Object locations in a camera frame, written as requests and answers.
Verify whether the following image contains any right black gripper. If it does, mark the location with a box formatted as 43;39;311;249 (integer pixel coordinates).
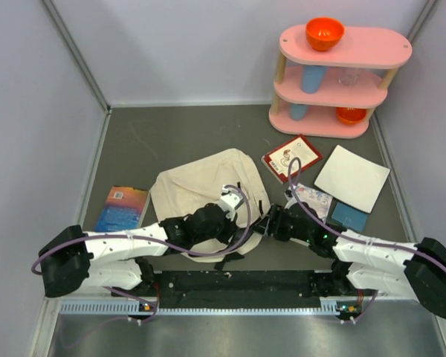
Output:
253;204;312;243

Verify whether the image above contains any cream canvas student backpack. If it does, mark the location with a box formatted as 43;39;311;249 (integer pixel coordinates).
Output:
149;147;271;271

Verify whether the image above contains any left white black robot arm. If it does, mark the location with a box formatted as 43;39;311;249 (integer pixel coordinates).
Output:
32;201;240;298

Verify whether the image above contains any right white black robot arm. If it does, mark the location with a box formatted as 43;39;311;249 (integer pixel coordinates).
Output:
253;203;446;319

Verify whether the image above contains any floral pink white book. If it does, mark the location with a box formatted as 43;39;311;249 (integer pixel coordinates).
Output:
295;183;333;223

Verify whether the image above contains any red cover book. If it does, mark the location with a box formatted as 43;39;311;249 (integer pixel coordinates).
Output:
261;135;323;184

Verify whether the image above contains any small blue notebook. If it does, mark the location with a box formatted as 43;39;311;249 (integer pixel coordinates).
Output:
331;202;368;232

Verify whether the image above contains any blue orange paperback book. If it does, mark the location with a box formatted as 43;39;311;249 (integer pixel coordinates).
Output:
94;186;151;233

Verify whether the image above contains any white square notebook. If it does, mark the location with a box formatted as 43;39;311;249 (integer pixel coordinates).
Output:
314;145;390;213

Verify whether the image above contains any blue cup on bottom shelf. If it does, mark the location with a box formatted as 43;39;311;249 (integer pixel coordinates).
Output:
288;103;308;121

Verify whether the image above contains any blue cup on shelf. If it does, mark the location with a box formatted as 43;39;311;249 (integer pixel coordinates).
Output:
300;65;326;94
288;103;308;121

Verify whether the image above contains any orange bowl on bottom shelf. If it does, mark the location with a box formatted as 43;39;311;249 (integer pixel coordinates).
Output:
335;107;367;125

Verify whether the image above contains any orange bowl on shelf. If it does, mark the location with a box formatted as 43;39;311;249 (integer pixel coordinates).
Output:
335;107;367;125
306;17;345;51

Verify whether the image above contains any pink three-tier shelf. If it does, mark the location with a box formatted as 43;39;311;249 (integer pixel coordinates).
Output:
269;25;413;139

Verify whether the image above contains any blue cup on middle shelf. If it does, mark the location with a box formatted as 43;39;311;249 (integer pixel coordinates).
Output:
300;65;326;94

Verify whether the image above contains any clear glass on middle shelf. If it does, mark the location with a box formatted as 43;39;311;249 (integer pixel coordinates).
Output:
338;67;362;86

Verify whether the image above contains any orange bowl on top shelf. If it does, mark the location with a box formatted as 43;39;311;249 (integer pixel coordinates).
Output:
306;17;345;51

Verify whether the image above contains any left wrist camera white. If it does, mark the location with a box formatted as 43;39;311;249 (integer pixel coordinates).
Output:
217;185;244;221

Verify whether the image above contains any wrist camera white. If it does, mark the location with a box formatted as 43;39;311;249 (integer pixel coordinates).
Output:
217;185;244;221
285;188;300;209

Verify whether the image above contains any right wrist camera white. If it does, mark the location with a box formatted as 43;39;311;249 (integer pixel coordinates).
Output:
285;188;300;209

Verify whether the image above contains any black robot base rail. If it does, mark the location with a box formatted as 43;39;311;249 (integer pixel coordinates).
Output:
155;271;341;309

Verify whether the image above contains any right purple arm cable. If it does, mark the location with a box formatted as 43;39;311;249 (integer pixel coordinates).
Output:
288;157;446;324

